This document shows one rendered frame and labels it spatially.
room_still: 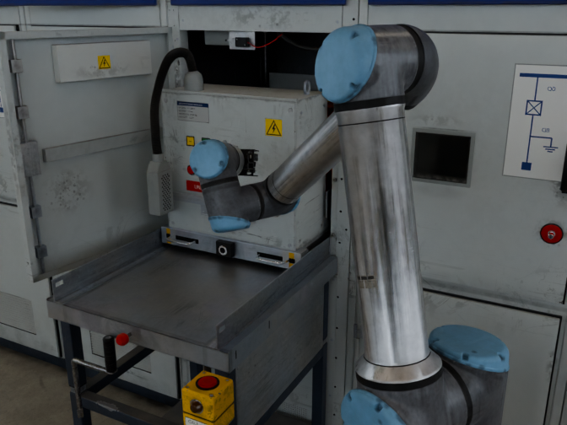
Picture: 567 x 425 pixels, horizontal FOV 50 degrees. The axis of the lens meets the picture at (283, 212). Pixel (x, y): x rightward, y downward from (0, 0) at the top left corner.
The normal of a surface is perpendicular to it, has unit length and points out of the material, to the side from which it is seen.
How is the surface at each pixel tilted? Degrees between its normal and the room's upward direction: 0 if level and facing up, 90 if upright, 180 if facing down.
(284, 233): 90
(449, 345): 5
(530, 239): 90
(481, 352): 5
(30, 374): 0
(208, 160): 70
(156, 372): 90
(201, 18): 90
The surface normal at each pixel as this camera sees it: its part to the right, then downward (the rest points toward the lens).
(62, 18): -0.47, 0.28
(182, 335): 0.00, -0.95
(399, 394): -0.14, 0.18
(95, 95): 0.79, 0.20
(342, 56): -0.80, 0.07
